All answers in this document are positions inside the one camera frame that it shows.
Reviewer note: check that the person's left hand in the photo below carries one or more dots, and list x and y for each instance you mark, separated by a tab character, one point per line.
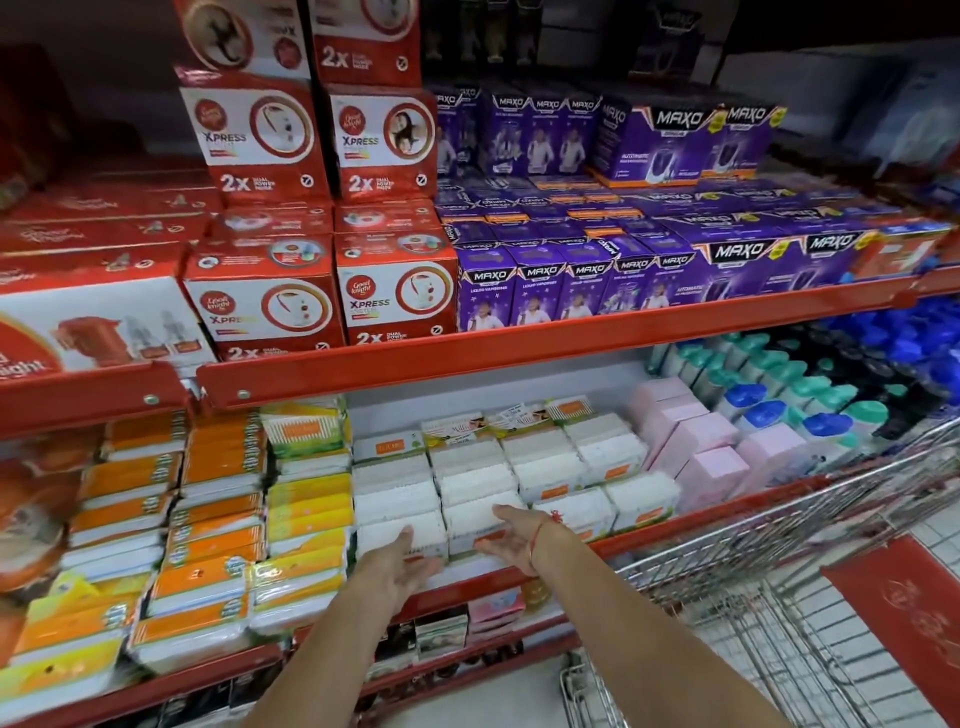
390	571

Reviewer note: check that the person's right hand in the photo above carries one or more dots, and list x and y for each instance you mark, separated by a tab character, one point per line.
521	541

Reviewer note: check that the person's left thumb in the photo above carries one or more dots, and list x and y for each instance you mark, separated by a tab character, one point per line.
406	541

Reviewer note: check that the person's right thumb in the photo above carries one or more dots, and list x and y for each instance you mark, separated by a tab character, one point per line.
514	514

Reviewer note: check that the person's right forearm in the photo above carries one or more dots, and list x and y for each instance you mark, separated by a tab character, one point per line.
637	637

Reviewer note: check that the person's left forearm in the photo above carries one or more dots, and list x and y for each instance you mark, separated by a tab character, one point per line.
330	660

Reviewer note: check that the stack of white packets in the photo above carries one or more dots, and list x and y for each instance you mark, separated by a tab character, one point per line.
480	480

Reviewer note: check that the pink packet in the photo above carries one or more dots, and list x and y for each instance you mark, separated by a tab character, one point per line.
495	607

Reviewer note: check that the black white box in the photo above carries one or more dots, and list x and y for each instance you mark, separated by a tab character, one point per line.
441	634

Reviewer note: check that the stack of yellow packets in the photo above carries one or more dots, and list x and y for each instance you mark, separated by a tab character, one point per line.
307	517

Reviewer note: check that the pink box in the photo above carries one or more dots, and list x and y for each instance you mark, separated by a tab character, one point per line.
701	439
712	474
772	450
675	420
658	391

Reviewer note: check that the stack of orange packets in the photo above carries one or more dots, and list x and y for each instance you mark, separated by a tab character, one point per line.
195	525

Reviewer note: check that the rows of small purple boxes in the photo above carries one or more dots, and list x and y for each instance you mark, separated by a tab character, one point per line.
540	285

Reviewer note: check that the white bottle blue cap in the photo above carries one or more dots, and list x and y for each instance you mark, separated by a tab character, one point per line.
825	429
763	416
742	397

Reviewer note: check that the metal shopping cart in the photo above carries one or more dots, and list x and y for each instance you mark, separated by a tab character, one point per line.
787	600

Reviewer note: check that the group of teal capped bottles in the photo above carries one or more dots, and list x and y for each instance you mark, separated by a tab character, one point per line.
780	375

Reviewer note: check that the rows of large purple boxes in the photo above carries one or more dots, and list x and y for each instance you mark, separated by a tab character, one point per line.
742	255

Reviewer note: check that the orange red bags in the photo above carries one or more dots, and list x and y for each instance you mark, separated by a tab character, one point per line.
37	510

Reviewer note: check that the large red white appliance box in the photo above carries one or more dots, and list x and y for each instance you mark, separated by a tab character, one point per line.
90	322

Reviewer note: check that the red cart seat flap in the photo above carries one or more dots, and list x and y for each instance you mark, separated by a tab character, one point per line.
907	615

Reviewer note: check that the stack of red white boxes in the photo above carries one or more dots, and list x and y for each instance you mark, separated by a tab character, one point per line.
285	150

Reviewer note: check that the group of dark blue-capped bottles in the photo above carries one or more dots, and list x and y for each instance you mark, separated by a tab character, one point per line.
900	352

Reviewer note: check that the stack of flat red boxes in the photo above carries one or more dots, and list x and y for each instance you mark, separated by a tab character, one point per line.
105	210

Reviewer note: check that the red blue box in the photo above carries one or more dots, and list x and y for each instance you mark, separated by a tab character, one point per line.
904	247

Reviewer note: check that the dark box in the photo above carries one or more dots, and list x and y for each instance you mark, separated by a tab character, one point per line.
667	37

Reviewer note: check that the red middle shelf rail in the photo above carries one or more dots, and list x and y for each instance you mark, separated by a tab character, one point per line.
480	585

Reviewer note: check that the red bottom shelf rail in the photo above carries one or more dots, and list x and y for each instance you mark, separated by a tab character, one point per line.
480	660

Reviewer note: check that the long red shelf rail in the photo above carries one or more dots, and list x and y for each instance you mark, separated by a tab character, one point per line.
525	349

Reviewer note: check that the short red shelf rail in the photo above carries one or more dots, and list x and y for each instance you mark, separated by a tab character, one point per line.
82	397

